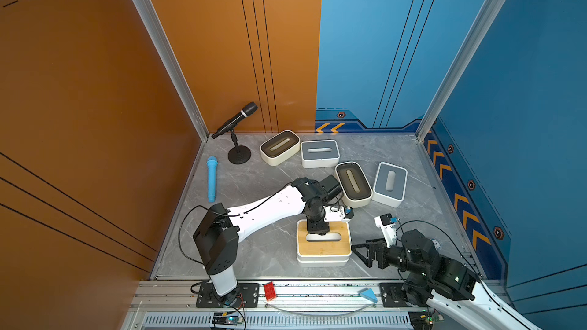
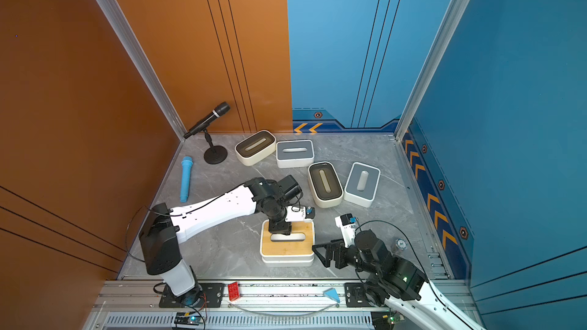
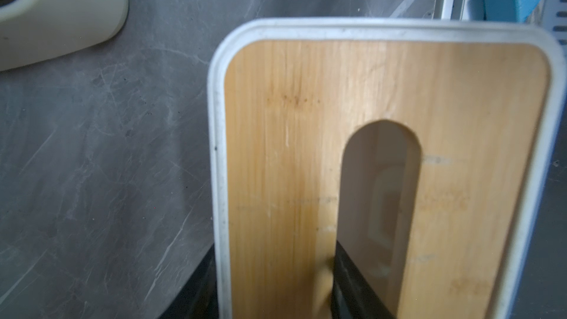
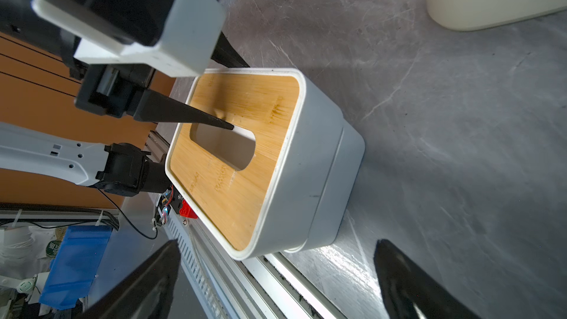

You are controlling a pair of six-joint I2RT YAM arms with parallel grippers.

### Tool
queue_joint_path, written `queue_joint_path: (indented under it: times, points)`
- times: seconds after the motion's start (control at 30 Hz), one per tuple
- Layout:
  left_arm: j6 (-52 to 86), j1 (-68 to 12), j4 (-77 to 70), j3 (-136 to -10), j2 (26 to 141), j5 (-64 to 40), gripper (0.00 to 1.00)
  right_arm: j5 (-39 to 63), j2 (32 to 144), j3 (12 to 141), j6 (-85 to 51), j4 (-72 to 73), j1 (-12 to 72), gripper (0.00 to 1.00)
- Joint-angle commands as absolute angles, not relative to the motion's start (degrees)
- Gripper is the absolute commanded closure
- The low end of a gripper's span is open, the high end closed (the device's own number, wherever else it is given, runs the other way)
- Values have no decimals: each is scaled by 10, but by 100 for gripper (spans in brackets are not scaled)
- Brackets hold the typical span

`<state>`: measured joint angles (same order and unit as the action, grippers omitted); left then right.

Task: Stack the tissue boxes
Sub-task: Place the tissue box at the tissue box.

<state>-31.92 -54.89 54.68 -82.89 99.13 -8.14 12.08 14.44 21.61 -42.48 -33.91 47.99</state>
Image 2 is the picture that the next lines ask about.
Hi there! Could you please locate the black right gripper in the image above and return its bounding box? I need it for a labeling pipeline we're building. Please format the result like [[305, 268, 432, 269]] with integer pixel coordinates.
[[311, 238, 382, 279]]

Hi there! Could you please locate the white box bamboo lid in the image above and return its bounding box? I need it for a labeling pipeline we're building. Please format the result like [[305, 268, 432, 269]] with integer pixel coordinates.
[[259, 219, 315, 260]]

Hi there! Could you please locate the white box grey lid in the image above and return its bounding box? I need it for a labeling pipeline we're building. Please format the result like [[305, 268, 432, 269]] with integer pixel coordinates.
[[343, 162, 381, 208], [276, 140, 315, 169], [261, 257, 314, 267]]

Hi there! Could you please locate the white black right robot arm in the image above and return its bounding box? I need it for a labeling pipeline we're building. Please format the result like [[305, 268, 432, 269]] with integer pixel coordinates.
[[312, 230, 483, 329]]

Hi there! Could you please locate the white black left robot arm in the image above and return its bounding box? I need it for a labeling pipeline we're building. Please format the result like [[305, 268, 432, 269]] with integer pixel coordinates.
[[138, 175, 316, 301]]

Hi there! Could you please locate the cream box brown lid right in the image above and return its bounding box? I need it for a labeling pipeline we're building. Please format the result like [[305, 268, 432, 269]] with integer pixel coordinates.
[[307, 161, 344, 209]]

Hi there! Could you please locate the cream box brown lid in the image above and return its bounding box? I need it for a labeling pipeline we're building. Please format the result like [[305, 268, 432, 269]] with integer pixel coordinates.
[[235, 130, 277, 167], [307, 161, 344, 209]]

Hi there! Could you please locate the right circuit board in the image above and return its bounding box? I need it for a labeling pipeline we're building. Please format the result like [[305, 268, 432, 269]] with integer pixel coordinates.
[[371, 311, 405, 330]]

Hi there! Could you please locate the circuit board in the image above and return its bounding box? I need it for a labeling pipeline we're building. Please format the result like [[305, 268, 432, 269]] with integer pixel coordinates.
[[173, 312, 206, 329], [371, 311, 405, 330]]

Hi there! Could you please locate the cream box brown lid rear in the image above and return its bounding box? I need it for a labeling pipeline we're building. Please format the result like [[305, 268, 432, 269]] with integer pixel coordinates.
[[235, 130, 277, 167]]

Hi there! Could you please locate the black microphone on stand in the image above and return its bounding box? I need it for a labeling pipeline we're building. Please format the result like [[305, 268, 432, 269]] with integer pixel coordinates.
[[183, 102, 230, 165]]

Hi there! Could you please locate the blue toy microphone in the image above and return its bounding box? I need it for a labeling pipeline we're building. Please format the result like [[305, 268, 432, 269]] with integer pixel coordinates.
[[180, 156, 194, 203]]

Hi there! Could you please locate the left circuit board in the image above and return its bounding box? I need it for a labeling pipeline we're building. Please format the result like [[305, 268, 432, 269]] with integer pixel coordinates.
[[173, 312, 206, 329]]

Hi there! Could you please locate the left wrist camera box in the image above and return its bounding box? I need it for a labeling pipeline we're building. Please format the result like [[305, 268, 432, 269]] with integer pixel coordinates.
[[285, 206, 316, 223]]

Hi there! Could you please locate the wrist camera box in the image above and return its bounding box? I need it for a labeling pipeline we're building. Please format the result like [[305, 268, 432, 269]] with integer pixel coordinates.
[[335, 213, 359, 248], [285, 206, 316, 223]]

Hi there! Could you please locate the blue triangular piece on rail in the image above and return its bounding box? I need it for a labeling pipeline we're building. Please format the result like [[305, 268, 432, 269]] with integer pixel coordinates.
[[323, 288, 340, 303]]

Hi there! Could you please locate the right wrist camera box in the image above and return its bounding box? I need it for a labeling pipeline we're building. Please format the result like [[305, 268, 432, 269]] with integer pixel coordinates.
[[335, 213, 359, 248]]

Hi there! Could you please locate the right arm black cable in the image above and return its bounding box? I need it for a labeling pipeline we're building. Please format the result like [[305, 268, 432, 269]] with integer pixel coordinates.
[[355, 218, 460, 313]]

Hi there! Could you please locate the red block on rail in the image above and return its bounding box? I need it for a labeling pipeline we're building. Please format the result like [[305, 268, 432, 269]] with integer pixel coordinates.
[[227, 281, 241, 302]]

